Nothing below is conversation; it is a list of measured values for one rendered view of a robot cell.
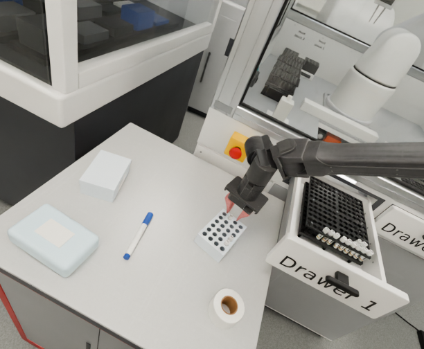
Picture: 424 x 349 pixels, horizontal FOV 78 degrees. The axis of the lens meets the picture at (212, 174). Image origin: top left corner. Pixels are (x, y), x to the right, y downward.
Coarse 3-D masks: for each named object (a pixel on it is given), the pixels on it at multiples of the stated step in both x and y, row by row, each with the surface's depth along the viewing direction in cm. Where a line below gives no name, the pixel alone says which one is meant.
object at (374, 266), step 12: (300, 180) 80; (324, 180) 85; (288, 192) 81; (300, 192) 85; (348, 192) 85; (288, 204) 74; (300, 204) 81; (288, 216) 70; (372, 216) 78; (288, 228) 65; (372, 228) 74; (372, 240) 72; (372, 264) 67; (384, 276) 62
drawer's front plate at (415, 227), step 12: (384, 216) 82; (396, 216) 80; (408, 216) 79; (396, 228) 83; (408, 228) 81; (420, 228) 80; (396, 240) 85; (408, 240) 84; (420, 240) 82; (420, 252) 85
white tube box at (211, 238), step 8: (216, 216) 72; (224, 216) 73; (208, 224) 69; (216, 224) 70; (224, 224) 70; (232, 224) 71; (240, 224) 72; (200, 232) 66; (208, 232) 67; (216, 232) 68; (224, 232) 69; (232, 232) 69; (240, 232) 70; (200, 240) 66; (208, 240) 65; (216, 240) 66; (224, 240) 67; (232, 240) 68; (208, 248) 66; (216, 248) 64; (224, 248) 65; (216, 256) 65
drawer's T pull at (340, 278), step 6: (330, 276) 55; (336, 276) 56; (342, 276) 56; (330, 282) 55; (336, 282) 54; (342, 282) 55; (348, 282) 56; (342, 288) 54; (348, 288) 54; (354, 294) 54
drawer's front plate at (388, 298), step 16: (288, 240) 57; (304, 240) 58; (272, 256) 62; (288, 256) 60; (304, 256) 58; (320, 256) 56; (288, 272) 63; (304, 272) 61; (320, 272) 59; (352, 272) 56; (320, 288) 62; (368, 288) 57; (384, 288) 55; (352, 304) 62; (368, 304) 60; (384, 304) 58; (400, 304) 56
